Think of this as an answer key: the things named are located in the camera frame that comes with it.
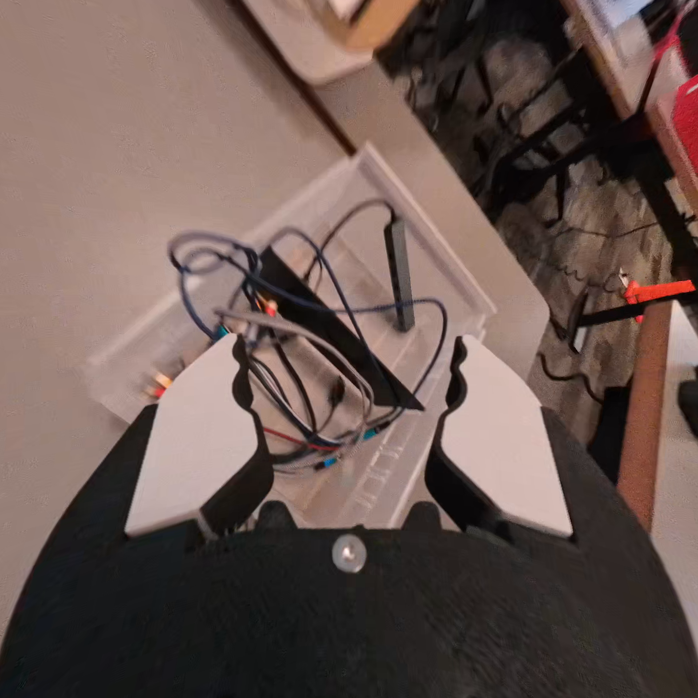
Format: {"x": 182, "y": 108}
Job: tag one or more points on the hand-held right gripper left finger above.
{"x": 191, "y": 447}

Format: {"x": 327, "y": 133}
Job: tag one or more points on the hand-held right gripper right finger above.
{"x": 507, "y": 447}

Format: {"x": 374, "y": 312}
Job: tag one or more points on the black bin divider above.
{"x": 344, "y": 344}

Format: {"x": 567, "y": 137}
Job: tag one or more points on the clear plastic bin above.
{"x": 349, "y": 180}

